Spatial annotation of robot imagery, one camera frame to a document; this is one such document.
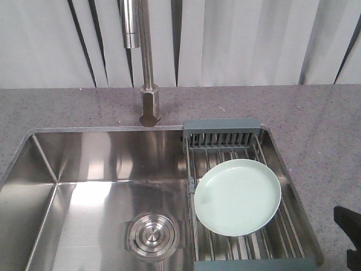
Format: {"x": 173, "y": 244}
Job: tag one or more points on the white pleated curtain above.
{"x": 68, "y": 44}

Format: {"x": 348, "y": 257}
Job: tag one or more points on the grey sink drying rack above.
{"x": 286, "y": 242}

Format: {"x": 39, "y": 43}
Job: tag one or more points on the light green round plate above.
{"x": 237, "y": 197}

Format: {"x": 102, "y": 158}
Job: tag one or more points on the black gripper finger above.
{"x": 353, "y": 260}
{"x": 349, "y": 222}

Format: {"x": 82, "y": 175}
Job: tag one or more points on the steel sink drain strainer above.
{"x": 153, "y": 237}

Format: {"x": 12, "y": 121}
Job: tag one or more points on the chrome kitchen faucet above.
{"x": 137, "y": 34}

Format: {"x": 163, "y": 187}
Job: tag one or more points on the stainless steel sink basin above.
{"x": 69, "y": 195}

